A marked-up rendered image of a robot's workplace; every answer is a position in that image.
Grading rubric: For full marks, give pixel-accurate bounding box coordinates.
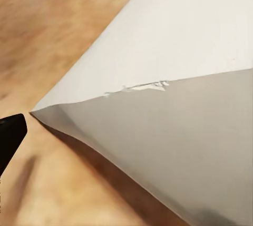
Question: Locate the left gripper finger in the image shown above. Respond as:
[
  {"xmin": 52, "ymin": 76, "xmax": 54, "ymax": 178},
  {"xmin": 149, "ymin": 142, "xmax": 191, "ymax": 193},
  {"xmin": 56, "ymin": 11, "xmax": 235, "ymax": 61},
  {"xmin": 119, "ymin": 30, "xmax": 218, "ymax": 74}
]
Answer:
[{"xmin": 0, "ymin": 113, "xmax": 27, "ymax": 176}]

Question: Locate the paper coffee filter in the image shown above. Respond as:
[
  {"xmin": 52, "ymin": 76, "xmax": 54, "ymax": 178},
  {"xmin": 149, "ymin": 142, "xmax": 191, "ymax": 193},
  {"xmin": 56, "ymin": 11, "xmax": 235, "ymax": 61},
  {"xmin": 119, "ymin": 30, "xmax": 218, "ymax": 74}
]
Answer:
[{"xmin": 30, "ymin": 0, "xmax": 253, "ymax": 226}]

